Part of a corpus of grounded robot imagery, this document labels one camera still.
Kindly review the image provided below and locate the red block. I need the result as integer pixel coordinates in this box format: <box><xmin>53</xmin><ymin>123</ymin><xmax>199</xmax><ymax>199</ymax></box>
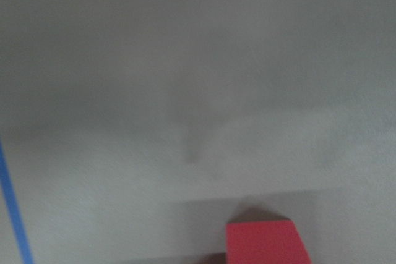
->
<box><xmin>226</xmin><ymin>219</ymin><xmax>312</xmax><ymax>264</ymax></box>

